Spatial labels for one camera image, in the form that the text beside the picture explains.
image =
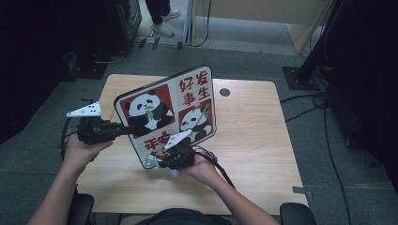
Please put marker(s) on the black metal stand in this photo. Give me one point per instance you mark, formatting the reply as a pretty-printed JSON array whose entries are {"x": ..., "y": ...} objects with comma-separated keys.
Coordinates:
[{"x": 300, "y": 79}]

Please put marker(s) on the person's left hand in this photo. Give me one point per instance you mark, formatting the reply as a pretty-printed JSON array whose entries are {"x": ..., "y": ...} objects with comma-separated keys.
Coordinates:
[{"x": 79, "y": 154}]

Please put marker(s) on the light blue cloth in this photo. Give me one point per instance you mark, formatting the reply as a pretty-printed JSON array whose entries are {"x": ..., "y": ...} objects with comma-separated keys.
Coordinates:
[{"x": 150, "y": 161}]

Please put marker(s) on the light wooden desk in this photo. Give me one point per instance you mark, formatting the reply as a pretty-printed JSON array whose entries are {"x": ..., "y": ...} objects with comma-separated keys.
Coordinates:
[{"x": 250, "y": 9}]

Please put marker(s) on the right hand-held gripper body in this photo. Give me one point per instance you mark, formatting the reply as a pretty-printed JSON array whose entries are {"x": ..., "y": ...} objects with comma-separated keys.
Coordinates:
[{"x": 183, "y": 156}]

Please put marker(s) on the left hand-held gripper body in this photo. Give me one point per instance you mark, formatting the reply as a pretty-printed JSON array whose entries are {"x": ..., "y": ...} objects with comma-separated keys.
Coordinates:
[{"x": 94, "y": 131}]

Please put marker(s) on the person's right hand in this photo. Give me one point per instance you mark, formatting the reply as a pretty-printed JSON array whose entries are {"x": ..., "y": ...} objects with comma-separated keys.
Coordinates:
[{"x": 203, "y": 172}]

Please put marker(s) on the dark round table grommet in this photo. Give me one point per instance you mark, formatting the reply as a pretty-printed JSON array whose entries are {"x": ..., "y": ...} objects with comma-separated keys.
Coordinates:
[{"x": 224, "y": 92}]

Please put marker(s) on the panda picture sign board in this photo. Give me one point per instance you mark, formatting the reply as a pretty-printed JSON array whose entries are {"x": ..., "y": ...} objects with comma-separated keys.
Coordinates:
[{"x": 187, "y": 103}]

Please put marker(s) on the person's dark clothing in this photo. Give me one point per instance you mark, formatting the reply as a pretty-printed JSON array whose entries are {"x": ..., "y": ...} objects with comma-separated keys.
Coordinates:
[{"x": 184, "y": 217}]

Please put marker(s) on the dark stand base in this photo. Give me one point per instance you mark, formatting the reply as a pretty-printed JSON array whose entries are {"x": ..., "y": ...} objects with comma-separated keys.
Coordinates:
[{"x": 87, "y": 67}]

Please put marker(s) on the dark cabinet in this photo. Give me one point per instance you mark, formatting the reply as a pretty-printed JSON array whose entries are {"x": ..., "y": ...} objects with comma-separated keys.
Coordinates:
[{"x": 125, "y": 22}]

